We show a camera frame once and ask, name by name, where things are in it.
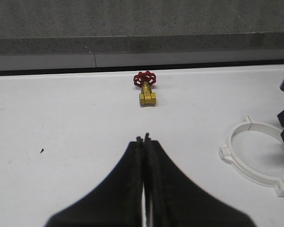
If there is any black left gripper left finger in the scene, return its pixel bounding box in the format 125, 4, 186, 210
46, 137, 143, 227

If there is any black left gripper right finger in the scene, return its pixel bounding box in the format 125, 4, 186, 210
143, 134, 255, 227

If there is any brass valve red handwheel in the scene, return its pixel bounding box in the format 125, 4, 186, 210
133, 71, 156, 106

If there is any grey stone countertop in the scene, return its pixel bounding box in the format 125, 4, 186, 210
0, 0, 284, 55

